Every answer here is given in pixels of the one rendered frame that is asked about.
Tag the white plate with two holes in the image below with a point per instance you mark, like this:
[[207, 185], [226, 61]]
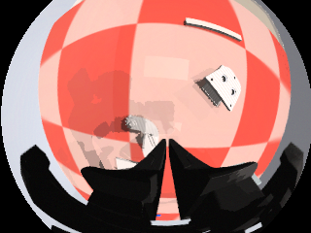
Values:
[[223, 88]]

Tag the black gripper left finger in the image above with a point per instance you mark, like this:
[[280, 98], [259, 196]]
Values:
[[142, 182]]

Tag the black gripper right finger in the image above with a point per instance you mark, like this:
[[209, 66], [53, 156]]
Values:
[[193, 179]]

